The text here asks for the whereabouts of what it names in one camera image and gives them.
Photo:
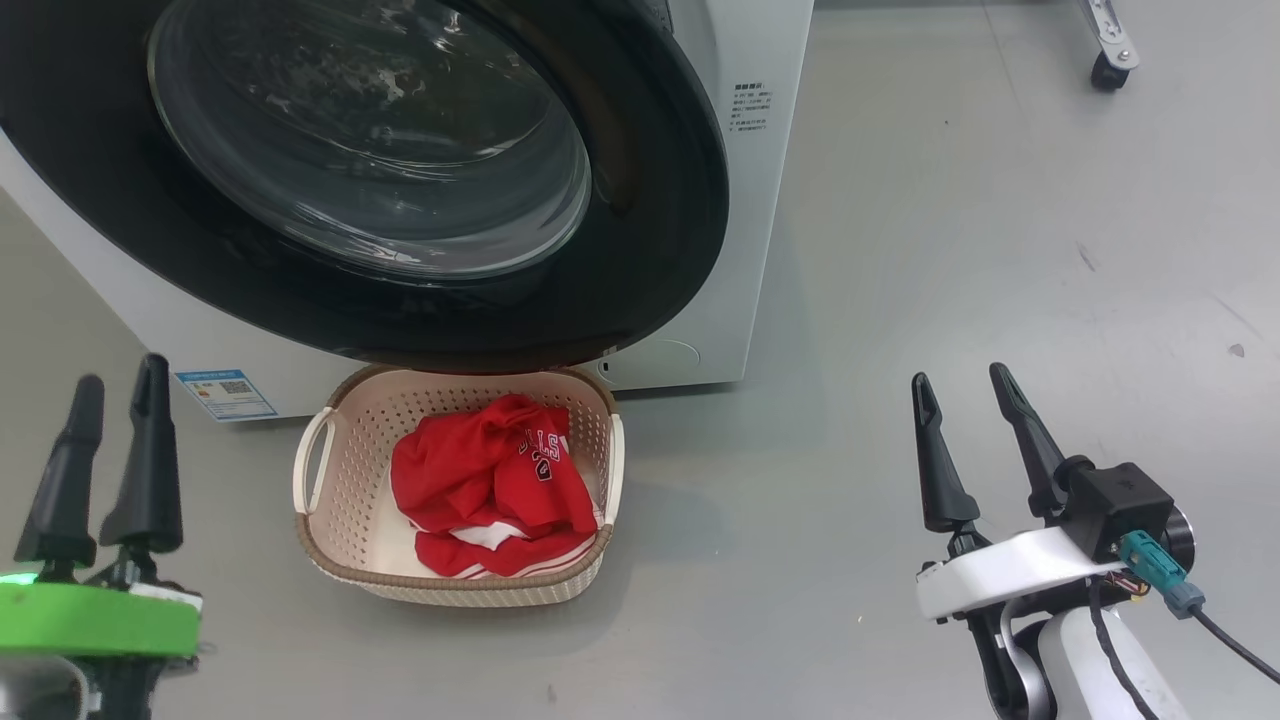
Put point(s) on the white front-load washing machine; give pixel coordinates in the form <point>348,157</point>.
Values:
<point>760,200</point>

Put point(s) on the red garment with Bulls print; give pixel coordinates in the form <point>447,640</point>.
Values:
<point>470,460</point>

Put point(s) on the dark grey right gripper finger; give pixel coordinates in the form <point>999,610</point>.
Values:
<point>945,480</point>
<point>1030,440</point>

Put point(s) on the round glass washer door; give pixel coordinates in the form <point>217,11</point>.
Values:
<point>400,150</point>

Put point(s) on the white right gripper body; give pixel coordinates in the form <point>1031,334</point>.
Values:
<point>1010,565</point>

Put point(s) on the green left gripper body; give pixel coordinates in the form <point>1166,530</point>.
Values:
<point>90,620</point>

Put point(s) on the white rolling partition panel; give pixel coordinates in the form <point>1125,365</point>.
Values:
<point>1110,25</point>

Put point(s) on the red garment with white stripes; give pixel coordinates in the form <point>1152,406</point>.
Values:
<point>510,555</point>

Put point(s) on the cream perforated laundry basket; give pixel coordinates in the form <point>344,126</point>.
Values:
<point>350,530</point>

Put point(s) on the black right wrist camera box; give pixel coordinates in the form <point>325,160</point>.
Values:
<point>1125,505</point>

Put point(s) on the blue energy label sticker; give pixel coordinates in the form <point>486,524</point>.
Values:
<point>225,395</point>

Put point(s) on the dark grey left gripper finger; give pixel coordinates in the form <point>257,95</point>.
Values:
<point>145,480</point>
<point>65,500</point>

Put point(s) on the black caster wheel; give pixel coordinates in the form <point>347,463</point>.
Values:
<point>1110,72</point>

